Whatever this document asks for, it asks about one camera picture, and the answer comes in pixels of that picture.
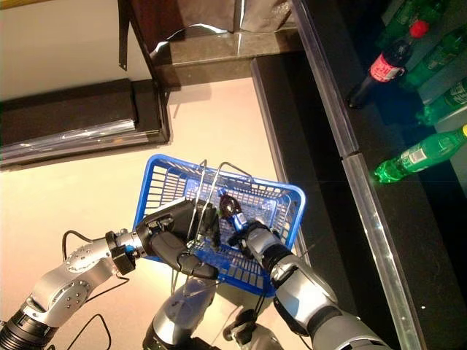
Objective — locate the black display shelf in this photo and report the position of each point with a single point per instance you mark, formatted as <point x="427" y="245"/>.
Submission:
<point x="419" y="226"/>

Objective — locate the torn silver foil strip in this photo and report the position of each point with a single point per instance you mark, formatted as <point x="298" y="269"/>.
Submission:
<point x="204" y="26"/>

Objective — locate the grey robot leg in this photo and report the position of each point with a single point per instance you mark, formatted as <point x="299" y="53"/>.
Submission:
<point x="175" y="321"/>
<point x="241" y="324"/>

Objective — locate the metal cabinet panel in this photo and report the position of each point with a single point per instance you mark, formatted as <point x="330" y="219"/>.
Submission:
<point x="164" y="14"/>

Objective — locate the black low shelf clear rail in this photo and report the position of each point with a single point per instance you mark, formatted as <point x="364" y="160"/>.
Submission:
<point x="73" y="105"/>

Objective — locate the grey left robot leg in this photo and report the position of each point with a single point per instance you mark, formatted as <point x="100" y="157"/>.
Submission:
<point x="175" y="321"/>

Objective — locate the grey right robot leg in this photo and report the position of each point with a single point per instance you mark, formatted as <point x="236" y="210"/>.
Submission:
<point x="241" y="324"/>

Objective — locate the dark stone plinth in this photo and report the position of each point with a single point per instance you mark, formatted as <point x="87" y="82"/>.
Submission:
<point x="219" y="65"/>

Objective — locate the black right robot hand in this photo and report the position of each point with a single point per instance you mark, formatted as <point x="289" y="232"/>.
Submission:
<point x="259" y="237"/>

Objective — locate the clear shelf price rail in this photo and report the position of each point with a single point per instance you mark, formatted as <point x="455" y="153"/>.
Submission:
<point x="327" y="84"/>
<point x="385" y="255"/>

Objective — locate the blue plastic shopping basket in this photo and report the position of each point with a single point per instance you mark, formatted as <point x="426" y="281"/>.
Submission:
<point x="160" y="178"/>

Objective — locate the green soda bottle yellow cap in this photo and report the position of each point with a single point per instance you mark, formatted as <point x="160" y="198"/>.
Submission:
<point x="412" y="158"/>

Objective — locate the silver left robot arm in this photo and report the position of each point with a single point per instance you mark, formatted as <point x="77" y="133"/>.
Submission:
<point x="73" y="277"/>

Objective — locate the cola bottle red cap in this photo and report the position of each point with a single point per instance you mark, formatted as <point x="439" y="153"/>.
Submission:
<point x="383" y="69"/>

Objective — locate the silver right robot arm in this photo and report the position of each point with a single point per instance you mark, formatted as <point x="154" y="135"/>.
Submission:
<point x="303" y="291"/>

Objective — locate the Pepsi bottle blue cap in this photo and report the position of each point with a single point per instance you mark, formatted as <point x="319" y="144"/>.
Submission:
<point x="230" y="206"/>

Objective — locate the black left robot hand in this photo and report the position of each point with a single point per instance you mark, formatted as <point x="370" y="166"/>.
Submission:
<point x="164" y="233"/>

